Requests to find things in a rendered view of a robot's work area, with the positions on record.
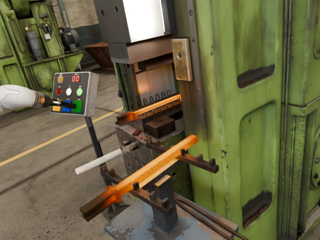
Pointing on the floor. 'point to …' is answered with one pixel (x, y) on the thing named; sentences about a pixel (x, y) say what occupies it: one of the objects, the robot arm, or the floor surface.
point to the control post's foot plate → (109, 214)
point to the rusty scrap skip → (101, 55)
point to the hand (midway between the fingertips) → (70, 105)
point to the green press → (35, 46)
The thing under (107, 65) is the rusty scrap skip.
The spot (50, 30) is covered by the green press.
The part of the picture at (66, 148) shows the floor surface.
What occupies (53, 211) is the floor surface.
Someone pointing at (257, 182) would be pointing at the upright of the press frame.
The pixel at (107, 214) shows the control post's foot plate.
